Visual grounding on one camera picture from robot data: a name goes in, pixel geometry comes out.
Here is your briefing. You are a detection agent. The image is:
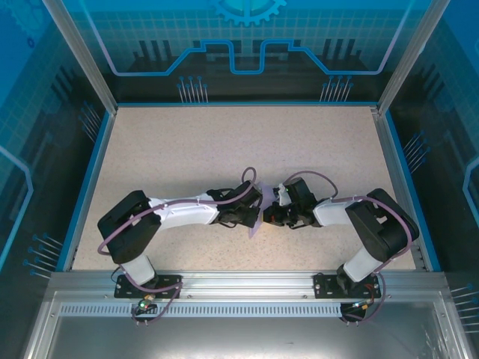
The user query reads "lilac paper sheet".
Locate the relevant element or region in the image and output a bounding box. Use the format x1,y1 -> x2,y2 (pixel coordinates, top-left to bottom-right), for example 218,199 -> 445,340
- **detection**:
248,181 -> 277,239

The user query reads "steel sheet panel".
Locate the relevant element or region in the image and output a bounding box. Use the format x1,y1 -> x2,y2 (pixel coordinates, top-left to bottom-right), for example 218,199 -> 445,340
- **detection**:
22,289 -> 475,359

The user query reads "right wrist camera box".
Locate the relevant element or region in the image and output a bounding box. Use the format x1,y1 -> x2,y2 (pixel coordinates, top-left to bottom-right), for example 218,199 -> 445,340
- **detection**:
274,184 -> 292,206

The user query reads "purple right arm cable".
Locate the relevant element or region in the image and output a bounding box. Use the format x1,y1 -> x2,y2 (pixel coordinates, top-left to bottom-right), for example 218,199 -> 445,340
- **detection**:
284,171 -> 420,325

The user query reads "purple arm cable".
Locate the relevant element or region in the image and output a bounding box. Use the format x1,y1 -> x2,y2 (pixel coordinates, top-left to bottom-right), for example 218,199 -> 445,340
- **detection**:
284,171 -> 420,325
97,166 -> 260,326

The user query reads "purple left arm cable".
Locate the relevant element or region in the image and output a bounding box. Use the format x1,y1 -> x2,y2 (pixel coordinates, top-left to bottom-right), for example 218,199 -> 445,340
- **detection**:
97,166 -> 260,326

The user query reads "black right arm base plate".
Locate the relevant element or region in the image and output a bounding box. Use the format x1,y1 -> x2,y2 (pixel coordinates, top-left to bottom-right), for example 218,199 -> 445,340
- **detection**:
313,271 -> 382,299

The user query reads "slotted metal cable duct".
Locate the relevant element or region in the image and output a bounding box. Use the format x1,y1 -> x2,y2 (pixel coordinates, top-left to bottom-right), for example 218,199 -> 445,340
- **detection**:
58,303 -> 347,319

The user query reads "aluminium side rail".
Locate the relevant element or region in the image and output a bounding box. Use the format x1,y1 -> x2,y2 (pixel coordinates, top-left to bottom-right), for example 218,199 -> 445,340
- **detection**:
370,105 -> 430,272

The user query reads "cable connector with light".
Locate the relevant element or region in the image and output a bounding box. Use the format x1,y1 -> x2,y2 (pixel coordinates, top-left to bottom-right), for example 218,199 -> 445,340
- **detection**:
136,294 -> 157,312
350,298 -> 376,312

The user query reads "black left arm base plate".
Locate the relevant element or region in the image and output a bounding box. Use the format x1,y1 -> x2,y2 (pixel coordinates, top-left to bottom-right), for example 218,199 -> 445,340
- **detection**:
114,274 -> 184,299

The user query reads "aluminium frame post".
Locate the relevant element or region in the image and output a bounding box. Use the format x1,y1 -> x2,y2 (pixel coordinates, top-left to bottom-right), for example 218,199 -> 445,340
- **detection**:
376,0 -> 449,115
40,0 -> 120,115

